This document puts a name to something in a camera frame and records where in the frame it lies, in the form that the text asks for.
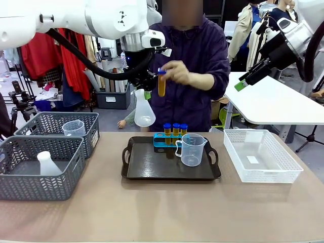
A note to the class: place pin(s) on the beige hanging garment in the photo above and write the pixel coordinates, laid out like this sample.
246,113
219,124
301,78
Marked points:
90,49

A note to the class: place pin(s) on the mannequin in beige coat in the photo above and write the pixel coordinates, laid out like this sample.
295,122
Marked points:
243,30

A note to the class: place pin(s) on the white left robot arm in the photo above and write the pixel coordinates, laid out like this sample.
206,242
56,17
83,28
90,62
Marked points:
76,15

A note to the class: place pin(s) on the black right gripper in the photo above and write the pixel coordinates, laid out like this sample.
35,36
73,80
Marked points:
278,54

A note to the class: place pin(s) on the amber tube blue cap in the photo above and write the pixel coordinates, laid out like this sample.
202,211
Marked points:
162,88
176,130
167,130
184,129

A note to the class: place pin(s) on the dark brown serving tray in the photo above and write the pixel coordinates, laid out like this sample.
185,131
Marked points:
152,167

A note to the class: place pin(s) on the brown cardboard box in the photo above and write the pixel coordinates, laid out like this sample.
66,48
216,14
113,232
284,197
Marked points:
217,107

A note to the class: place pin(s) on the white plastic lattice basket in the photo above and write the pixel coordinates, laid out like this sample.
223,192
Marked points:
268,176

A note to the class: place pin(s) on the clear plastic measuring beaker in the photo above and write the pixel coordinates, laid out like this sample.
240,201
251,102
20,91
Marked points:
73,130
192,157

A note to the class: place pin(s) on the white side table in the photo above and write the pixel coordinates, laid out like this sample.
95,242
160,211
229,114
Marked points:
273,106

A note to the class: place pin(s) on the mannequin in navy top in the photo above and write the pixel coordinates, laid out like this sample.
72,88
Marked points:
281,14

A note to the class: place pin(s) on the green stool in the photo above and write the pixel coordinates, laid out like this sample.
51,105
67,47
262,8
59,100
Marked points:
225,116

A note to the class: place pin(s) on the grey basket herringbone holes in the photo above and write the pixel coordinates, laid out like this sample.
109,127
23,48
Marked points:
38,187
50,122

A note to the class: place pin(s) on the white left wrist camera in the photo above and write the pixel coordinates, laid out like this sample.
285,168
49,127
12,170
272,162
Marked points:
153,39

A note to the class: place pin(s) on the grey step stool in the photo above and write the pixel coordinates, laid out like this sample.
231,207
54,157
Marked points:
106,53

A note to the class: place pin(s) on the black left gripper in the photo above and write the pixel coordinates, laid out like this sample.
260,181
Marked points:
140,63

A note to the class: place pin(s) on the person's left forearm navy sleeve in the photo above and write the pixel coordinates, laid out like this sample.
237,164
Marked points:
210,81

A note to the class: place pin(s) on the white paper roll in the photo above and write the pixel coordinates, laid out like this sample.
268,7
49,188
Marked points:
120,86
91,79

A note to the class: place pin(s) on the white board panel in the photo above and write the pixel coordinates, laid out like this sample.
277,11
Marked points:
230,29

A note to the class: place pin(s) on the black light stand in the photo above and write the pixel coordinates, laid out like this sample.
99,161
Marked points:
310,138

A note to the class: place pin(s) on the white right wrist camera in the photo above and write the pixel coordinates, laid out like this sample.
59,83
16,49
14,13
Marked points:
284,24

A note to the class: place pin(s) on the white plastic conical flask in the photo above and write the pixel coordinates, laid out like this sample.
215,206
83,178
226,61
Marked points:
144,111
48,165

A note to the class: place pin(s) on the dark grey storage box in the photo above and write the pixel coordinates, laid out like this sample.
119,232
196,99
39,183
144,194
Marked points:
121,100

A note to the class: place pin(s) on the blue hanging garment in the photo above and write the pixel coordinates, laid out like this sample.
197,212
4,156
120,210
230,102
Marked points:
72,93

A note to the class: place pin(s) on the blue test tube rack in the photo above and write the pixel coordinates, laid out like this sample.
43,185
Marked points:
155,144

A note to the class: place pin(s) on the black camera tripod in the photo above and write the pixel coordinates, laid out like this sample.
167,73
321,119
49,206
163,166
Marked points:
17,97

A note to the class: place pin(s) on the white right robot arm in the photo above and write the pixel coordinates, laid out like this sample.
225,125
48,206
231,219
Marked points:
301,38

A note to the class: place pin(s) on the red hanging garment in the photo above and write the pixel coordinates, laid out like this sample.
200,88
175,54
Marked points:
38,58
76,65

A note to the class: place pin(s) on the person in navy jacket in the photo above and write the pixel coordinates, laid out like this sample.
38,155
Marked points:
192,108

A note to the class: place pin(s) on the person's left hand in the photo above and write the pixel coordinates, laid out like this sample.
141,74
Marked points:
179,73

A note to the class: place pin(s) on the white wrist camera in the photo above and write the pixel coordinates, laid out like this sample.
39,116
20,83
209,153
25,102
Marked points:
153,39
284,24

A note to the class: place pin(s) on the child mannequin green clothes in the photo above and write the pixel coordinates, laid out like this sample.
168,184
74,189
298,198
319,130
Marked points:
127,119

